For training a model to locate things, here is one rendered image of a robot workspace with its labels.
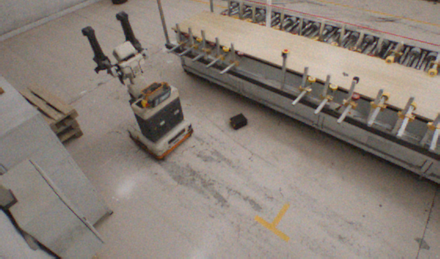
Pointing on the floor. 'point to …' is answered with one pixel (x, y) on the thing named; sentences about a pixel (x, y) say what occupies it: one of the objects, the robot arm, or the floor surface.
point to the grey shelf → (43, 152)
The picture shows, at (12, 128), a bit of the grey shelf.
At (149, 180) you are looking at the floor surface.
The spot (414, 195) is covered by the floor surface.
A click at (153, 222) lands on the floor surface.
